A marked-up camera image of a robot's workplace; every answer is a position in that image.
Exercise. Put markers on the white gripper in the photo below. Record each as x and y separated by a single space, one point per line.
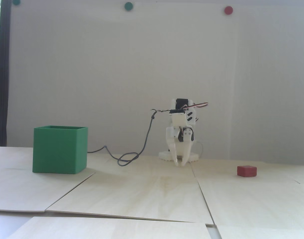
181 138

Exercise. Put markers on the red block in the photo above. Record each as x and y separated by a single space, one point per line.
246 171

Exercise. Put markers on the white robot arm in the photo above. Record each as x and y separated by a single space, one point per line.
173 102

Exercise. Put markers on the green open box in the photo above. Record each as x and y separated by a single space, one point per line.
57 151

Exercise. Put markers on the light plywood sheet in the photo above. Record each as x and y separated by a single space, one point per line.
30 191
254 199
266 234
104 165
142 196
104 229

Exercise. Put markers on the red round magnet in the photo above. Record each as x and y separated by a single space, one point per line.
228 10

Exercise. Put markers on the green round magnet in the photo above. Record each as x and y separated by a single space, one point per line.
16 2
128 6

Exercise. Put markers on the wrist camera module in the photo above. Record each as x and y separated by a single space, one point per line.
178 119

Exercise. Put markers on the black window frame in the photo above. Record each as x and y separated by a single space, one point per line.
3 74

